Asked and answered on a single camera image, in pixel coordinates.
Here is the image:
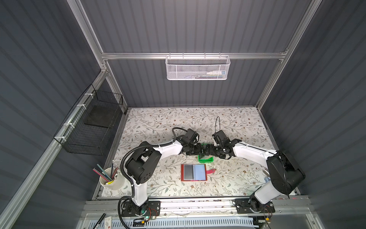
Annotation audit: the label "white pen cup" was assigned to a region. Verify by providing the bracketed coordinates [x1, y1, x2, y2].
[92, 161, 126, 190]

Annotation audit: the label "white slotted cable duct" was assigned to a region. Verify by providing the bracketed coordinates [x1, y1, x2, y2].
[88, 217, 258, 229]

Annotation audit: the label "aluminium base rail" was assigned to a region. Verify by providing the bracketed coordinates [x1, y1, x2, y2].
[81, 196, 315, 219]

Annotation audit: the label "small objects at table edge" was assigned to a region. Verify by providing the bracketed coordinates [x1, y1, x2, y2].
[263, 169, 271, 183]

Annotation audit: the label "red card holder wallet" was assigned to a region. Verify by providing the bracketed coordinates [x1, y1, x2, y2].
[181, 164, 216, 181]

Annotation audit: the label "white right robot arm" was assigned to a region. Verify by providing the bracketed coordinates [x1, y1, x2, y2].
[201, 130, 306, 211]

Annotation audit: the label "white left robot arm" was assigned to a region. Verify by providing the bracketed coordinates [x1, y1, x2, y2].
[120, 127, 201, 208]

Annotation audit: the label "white tube in basket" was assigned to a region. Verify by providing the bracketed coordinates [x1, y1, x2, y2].
[206, 70, 227, 76]

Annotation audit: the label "grey VIP credit card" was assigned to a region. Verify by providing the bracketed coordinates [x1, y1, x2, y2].
[183, 165, 194, 180]

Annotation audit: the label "white wire mesh basket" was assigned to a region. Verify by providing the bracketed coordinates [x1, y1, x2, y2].
[165, 55, 231, 81]

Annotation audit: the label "black corrugated cable conduit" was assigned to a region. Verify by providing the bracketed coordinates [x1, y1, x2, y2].
[117, 127, 188, 229]

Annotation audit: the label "green card tray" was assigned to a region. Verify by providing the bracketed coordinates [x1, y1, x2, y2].
[198, 144, 214, 163]

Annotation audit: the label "black wire basket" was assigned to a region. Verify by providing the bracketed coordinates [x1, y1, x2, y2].
[54, 86, 123, 156]

